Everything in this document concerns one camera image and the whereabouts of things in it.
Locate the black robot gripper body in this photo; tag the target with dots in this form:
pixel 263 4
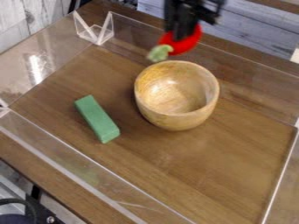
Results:
pixel 205 9

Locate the clear acrylic tray wall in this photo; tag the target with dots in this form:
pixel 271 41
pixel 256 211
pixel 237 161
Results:
pixel 225 173

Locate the wooden bowl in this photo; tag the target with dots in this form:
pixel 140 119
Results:
pixel 176 94

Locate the red plush strawberry toy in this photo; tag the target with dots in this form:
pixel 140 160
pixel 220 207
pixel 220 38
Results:
pixel 169 47

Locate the green rectangular block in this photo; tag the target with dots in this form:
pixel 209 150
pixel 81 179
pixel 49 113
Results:
pixel 97 119

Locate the clear acrylic corner bracket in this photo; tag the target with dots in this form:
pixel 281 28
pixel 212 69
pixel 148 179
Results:
pixel 96 34

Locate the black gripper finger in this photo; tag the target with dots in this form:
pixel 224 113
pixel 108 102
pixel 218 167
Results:
pixel 168 17
pixel 184 22

